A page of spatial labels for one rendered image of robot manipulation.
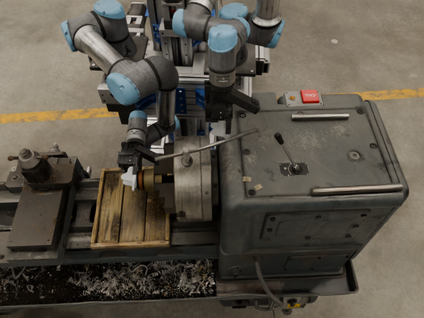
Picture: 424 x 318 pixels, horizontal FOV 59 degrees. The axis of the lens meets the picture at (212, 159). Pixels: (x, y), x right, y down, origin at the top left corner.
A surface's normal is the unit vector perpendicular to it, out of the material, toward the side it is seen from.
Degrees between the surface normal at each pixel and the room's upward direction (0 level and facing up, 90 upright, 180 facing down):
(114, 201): 0
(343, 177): 0
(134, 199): 0
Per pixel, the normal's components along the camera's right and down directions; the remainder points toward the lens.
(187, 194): 0.04, 0.29
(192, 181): 0.03, 0.02
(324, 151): 0.00, -0.57
